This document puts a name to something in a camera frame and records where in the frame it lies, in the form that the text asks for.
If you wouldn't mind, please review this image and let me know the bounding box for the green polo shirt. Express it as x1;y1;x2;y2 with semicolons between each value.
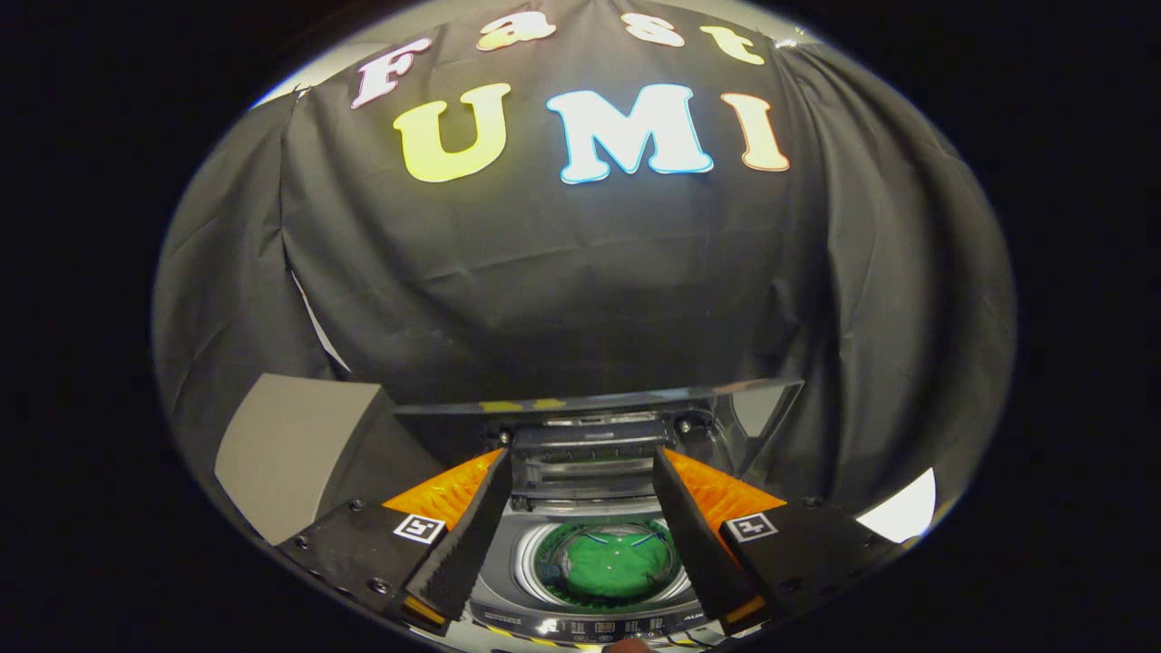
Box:
544;526;681;604

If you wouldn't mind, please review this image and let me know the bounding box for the black backdrop cloth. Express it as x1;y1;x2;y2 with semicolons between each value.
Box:
152;0;1017;545

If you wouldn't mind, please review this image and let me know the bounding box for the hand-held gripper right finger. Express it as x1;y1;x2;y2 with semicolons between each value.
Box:
651;446;908;636

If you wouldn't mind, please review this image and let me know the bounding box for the white sheet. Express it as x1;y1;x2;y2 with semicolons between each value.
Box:
857;467;937;543

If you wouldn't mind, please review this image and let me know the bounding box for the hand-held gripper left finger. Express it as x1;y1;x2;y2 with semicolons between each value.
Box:
277;447;513;636

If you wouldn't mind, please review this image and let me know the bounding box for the grey cabinet with dark top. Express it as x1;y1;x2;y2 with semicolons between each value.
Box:
215;374;445;545

